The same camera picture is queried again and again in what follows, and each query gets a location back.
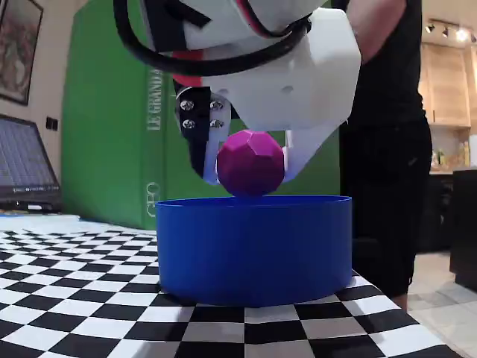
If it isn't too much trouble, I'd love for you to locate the large green atlas book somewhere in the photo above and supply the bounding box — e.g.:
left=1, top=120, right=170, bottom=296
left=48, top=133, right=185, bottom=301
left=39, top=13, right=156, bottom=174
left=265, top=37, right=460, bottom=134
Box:
left=61, top=0, right=342, bottom=230

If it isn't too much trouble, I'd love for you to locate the ceiling spotlight rail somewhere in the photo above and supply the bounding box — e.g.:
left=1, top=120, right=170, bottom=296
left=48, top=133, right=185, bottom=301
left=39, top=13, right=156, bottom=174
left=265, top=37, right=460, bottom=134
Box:
left=424, top=17, right=477, bottom=44

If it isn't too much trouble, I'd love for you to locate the open laptop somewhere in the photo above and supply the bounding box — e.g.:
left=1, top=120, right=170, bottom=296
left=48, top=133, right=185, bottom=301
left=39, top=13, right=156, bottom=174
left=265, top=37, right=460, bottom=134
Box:
left=0, top=113, right=64, bottom=214

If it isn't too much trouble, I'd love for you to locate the pink faceted ball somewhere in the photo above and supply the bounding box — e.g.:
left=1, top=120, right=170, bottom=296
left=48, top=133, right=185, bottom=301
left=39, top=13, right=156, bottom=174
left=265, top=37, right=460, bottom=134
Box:
left=216, top=130, right=286, bottom=198

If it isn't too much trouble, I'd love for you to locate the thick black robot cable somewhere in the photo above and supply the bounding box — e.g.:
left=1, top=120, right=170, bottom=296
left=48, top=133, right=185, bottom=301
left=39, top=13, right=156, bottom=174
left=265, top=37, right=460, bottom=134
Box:
left=113, top=0, right=313, bottom=78

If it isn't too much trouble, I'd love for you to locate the person in black clothes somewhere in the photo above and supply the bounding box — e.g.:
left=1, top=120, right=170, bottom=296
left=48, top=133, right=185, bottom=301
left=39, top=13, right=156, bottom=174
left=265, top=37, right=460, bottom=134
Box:
left=330, top=0, right=434, bottom=311

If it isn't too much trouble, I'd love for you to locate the black white checkered mat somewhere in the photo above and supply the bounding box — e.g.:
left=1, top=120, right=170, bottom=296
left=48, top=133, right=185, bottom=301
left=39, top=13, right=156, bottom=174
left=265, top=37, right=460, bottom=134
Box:
left=0, top=214, right=463, bottom=358

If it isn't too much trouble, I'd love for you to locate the framed colourful painting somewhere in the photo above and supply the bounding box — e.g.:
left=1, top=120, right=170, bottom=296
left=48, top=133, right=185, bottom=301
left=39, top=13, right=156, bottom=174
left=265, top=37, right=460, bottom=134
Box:
left=0, top=0, right=44, bottom=107

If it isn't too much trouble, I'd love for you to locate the light wood kitchen cabinet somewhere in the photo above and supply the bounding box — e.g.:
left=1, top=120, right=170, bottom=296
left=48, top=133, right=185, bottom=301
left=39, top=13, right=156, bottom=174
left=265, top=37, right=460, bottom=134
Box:
left=420, top=42, right=475, bottom=131

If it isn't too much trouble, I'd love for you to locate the blue round box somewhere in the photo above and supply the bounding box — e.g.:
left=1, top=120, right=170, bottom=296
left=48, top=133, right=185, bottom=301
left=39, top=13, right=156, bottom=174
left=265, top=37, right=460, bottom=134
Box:
left=155, top=194, right=354, bottom=308

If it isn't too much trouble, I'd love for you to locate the black kitchen island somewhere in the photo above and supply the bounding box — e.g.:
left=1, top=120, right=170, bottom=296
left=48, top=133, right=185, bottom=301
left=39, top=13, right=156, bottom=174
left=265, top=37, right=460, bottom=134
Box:
left=449, top=169, right=477, bottom=292

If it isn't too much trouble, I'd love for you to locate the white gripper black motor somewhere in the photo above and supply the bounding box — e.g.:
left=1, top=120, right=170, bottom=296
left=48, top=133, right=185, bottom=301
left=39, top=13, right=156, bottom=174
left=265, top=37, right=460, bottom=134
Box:
left=173, top=7, right=361, bottom=186

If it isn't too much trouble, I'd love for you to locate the camera board red mount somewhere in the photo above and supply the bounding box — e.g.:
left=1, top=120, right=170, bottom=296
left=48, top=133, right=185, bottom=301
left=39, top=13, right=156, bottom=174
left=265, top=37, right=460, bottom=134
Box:
left=171, top=50, right=205, bottom=88

